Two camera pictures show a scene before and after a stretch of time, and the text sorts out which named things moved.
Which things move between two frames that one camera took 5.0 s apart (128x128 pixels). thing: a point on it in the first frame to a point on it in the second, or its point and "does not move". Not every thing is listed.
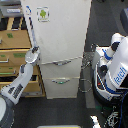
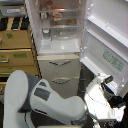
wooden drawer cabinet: [14, 44] does not move
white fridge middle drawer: [61, 69] does not move
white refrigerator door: [59, 28] to [104, 47]
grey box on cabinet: [11, 10] does not move
